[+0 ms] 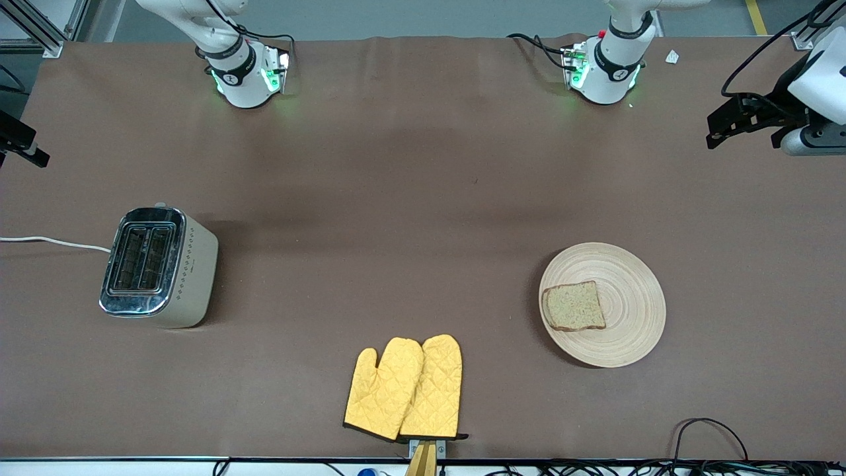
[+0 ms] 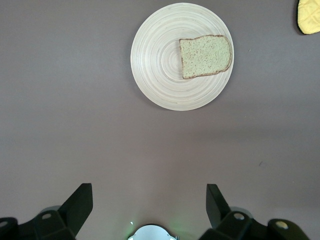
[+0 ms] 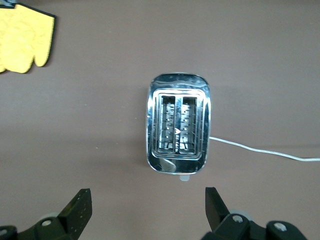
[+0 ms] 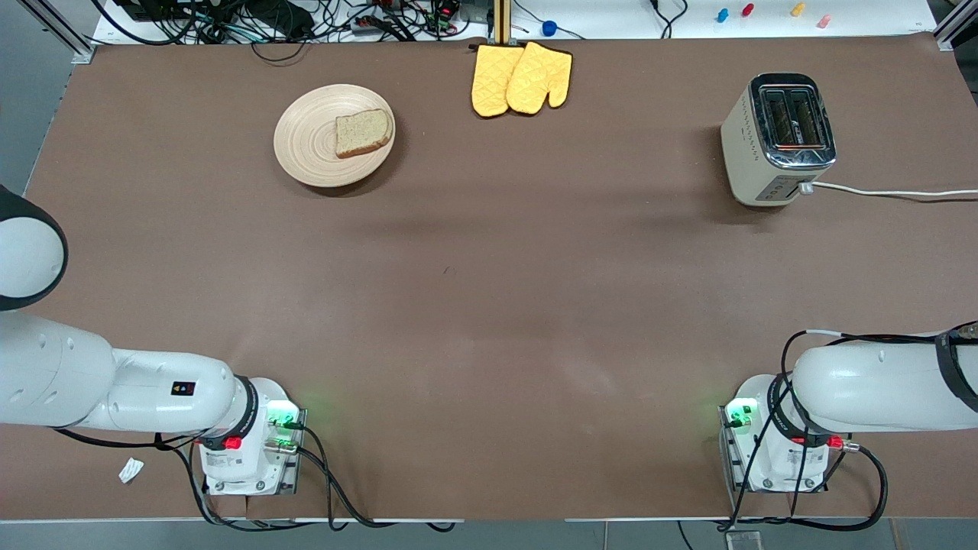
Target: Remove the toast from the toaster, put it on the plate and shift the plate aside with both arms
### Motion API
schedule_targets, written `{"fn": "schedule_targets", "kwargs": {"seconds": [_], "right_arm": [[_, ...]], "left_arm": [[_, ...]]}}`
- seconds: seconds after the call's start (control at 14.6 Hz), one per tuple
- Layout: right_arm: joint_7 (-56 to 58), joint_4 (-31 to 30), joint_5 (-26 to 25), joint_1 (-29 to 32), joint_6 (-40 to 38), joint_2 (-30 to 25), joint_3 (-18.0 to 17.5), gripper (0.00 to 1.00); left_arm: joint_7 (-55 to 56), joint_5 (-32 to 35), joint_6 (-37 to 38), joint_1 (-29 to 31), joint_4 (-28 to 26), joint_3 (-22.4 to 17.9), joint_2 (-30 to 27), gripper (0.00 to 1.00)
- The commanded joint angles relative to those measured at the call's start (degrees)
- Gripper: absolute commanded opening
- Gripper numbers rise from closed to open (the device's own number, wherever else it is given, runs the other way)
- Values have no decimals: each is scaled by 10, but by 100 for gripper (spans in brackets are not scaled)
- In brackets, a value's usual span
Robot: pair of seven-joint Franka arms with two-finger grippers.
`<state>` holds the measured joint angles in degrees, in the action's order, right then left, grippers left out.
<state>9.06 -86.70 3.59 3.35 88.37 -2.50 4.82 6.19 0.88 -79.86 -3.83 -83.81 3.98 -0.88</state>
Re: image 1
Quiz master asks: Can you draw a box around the black base cable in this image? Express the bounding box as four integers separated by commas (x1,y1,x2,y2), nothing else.
507,33,570,70
210,0,296,54

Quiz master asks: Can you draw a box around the round wooden plate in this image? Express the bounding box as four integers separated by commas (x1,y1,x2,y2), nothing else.
539,242,667,368

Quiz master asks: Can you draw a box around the yellow quilted oven mitt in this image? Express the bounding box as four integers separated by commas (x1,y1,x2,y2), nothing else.
399,334,469,442
343,338,424,442

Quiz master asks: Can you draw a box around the brown toast slice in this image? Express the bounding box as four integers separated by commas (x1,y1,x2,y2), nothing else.
542,280,607,333

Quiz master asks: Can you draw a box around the chrome and cream toaster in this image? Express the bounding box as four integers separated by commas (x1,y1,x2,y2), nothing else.
99,202,219,329

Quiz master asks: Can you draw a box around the aluminium frame profile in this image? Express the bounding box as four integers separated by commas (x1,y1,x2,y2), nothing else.
791,0,835,51
0,0,90,59

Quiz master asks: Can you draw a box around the white power cable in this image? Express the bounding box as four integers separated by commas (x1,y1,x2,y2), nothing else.
0,236,112,253

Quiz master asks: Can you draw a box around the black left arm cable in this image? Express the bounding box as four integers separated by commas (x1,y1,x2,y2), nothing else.
720,0,837,100

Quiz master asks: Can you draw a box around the black cable bundle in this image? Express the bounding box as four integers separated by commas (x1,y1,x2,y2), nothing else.
489,461,846,476

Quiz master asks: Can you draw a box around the black left base cable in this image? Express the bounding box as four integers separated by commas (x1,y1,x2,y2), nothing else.
507,33,570,70

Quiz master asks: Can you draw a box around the black looped cable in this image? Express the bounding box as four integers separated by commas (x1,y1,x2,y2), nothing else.
671,418,751,463

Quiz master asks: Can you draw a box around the black right base cable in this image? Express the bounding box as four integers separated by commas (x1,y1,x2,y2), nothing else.
210,0,296,54

